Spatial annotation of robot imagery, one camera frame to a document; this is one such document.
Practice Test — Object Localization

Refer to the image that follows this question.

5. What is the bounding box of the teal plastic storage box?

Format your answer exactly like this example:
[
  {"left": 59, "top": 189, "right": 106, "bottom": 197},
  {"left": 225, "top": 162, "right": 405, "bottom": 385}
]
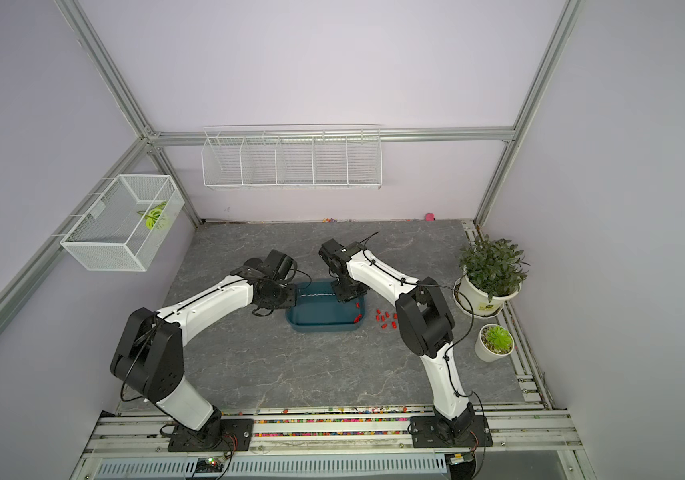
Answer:
[{"left": 286, "top": 281, "right": 366, "bottom": 333}]

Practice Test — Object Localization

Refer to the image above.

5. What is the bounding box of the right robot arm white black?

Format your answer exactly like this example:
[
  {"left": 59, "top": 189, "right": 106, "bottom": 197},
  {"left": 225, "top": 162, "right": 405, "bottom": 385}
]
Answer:
[{"left": 318, "top": 241, "right": 476, "bottom": 435}]

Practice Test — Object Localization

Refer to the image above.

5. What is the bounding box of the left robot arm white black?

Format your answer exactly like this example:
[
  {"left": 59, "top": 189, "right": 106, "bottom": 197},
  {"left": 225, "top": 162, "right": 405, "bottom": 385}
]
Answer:
[{"left": 110, "top": 275, "right": 298, "bottom": 432}]

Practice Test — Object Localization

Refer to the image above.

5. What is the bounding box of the green toy in basket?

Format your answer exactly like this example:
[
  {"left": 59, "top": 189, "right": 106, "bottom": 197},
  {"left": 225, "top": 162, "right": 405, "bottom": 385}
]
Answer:
[{"left": 138, "top": 201, "right": 168, "bottom": 230}]

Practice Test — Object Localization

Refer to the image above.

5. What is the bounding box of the white pot leafy plant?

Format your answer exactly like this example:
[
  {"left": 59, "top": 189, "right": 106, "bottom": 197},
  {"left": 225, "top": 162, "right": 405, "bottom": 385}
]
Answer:
[{"left": 454, "top": 236, "right": 530, "bottom": 318}]

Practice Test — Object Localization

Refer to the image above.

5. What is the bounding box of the small white pot succulent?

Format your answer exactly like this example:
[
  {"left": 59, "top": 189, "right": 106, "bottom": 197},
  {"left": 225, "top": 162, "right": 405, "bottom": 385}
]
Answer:
[{"left": 475, "top": 324, "right": 515, "bottom": 363}]

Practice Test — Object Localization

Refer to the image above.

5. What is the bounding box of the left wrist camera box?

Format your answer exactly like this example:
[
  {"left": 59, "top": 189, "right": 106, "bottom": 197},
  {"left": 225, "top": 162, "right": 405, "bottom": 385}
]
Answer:
[{"left": 258, "top": 249, "right": 296, "bottom": 281}]

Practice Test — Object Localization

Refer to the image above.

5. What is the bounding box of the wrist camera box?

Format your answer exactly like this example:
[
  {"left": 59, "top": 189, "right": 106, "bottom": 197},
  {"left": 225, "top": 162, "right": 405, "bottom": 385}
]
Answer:
[
  {"left": 258, "top": 249, "right": 296, "bottom": 281},
  {"left": 318, "top": 239, "right": 359, "bottom": 276}
]

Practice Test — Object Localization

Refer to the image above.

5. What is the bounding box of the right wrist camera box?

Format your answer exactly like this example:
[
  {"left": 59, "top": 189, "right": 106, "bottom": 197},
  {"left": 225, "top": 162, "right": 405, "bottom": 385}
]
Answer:
[{"left": 318, "top": 239, "right": 359, "bottom": 276}]

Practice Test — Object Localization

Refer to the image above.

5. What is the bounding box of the white wire wall shelf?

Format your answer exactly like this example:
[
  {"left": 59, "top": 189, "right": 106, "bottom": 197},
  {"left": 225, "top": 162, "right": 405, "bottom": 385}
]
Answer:
[{"left": 200, "top": 124, "right": 384, "bottom": 190}]

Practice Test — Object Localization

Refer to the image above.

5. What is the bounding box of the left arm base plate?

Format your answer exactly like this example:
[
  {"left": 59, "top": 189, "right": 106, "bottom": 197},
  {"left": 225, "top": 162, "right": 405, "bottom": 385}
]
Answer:
[{"left": 168, "top": 417, "right": 254, "bottom": 453}]

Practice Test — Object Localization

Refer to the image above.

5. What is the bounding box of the white wire basket left wall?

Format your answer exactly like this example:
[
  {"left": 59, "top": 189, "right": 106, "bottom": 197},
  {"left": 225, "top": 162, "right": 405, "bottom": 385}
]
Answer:
[{"left": 60, "top": 174, "right": 184, "bottom": 272}]

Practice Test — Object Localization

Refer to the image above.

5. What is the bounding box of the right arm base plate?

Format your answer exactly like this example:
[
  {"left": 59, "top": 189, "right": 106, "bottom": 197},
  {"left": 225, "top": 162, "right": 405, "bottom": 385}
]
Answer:
[{"left": 407, "top": 415, "right": 494, "bottom": 450}]

